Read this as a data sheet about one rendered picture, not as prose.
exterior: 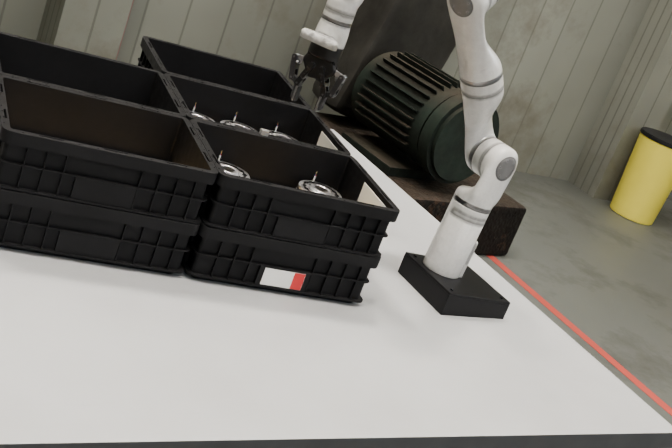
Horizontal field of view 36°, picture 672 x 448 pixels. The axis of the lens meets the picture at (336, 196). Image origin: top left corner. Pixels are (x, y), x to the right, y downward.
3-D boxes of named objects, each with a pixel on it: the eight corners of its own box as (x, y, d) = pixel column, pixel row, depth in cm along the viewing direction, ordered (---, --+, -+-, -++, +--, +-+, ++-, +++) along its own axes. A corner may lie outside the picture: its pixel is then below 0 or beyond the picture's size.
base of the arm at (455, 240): (443, 261, 247) (473, 198, 242) (465, 281, 240) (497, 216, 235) (415, 256, 241) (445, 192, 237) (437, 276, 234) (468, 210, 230)
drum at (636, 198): (631, 205, 699) (667, 131, 682) (667, 230, 672) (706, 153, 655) (594, 199, 679) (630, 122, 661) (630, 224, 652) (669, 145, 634)
